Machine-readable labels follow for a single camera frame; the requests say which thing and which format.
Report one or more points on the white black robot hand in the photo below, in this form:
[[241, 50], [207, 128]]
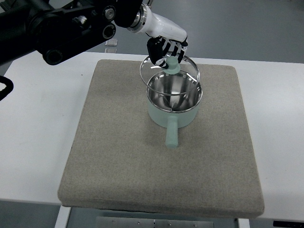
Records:
[[156, 26]]

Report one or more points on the glass lid with green knob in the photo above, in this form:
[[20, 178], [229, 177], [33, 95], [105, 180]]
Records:
[[172, 66]]

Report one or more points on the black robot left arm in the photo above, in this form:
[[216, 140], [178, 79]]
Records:
[[60, 34]]

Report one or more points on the mint green saucepan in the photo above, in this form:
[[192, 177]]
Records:
[[173, 102]]

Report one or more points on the small floor plate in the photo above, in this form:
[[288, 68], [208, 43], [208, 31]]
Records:
[[111, 42]]

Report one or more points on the beige fabric mat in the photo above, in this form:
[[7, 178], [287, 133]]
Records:
[[119, 160]]

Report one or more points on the grey metal bracket under table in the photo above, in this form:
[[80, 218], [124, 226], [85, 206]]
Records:
[[112, 222]]

